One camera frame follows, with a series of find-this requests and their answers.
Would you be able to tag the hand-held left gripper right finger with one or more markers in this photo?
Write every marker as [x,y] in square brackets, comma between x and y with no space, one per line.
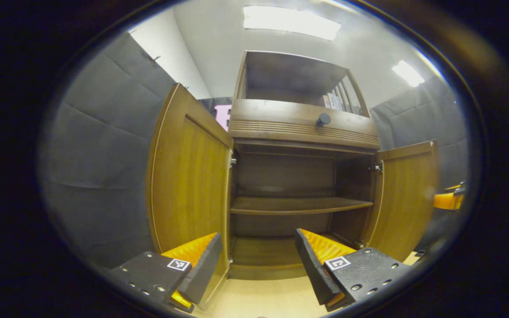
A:
[312,269]

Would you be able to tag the grey shelf book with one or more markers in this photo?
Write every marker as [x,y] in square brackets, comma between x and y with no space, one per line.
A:
[339,102]

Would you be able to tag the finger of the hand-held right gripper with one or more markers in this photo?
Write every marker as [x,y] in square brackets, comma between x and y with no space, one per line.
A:
[448,201]

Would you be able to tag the large ceiling light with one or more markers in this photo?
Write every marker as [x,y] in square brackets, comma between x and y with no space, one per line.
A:
[292,22]

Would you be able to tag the wooden double-door shoe cabinet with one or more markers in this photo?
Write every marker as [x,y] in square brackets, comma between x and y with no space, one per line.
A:
[281,119]

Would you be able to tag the wooden inner shelf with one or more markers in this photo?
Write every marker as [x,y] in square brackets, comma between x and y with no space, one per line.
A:
[298,205]

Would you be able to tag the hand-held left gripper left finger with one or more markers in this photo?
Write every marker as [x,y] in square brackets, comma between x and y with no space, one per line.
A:
[203,269]

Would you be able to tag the tan shelf book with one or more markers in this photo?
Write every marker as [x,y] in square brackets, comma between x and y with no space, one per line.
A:
[325,102]

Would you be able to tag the small ceiling light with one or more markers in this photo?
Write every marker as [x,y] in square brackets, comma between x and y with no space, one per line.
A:
[408,73]

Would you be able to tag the white shelf book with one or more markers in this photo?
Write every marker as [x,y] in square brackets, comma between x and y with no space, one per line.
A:
[332,101]

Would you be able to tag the black round drawer knob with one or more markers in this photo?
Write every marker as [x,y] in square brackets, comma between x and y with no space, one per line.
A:
[323,119]

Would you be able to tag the wooden door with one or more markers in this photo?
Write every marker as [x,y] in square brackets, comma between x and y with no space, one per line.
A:
[188,190]
[407,198]

